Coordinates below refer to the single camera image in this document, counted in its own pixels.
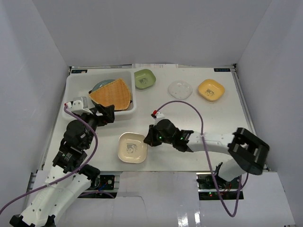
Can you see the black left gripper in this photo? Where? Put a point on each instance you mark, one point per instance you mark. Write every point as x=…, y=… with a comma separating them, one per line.
x=104, y=114

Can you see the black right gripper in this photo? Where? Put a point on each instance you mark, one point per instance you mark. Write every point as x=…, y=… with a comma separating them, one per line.
x=150, y=138

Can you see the cream square panda dish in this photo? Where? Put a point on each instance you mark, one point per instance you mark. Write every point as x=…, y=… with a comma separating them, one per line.
x=132, y=148

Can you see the teal round plate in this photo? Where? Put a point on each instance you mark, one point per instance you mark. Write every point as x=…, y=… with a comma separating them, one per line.
x=102, y=83

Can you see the green square panda dish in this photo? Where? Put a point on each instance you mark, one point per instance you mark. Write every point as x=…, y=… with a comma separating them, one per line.
x=144, y=79

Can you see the clear glass plate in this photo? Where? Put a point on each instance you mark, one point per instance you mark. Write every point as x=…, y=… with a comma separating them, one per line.
x=180, y=90

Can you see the yellow square panda dish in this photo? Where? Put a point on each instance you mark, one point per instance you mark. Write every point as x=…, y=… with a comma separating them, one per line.
x=211, y=90

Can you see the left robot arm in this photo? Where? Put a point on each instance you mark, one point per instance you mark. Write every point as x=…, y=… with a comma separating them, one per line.
x=71, y=175

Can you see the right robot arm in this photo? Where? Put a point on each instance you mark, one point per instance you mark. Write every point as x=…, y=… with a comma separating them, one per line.
x=248, y=151

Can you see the white plastic bin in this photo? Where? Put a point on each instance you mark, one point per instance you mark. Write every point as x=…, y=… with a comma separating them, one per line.
x=80, y=82

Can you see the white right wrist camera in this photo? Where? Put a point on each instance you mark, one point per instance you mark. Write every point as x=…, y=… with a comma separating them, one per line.
x=157, y=116

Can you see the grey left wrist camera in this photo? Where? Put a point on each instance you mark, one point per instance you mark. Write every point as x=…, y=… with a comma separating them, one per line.
x=79, y=106

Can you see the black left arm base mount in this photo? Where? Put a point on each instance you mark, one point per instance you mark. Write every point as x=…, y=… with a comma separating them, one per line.
x=101, y=188

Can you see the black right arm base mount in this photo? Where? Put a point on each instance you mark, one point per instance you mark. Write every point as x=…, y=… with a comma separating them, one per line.
x=208, y=192

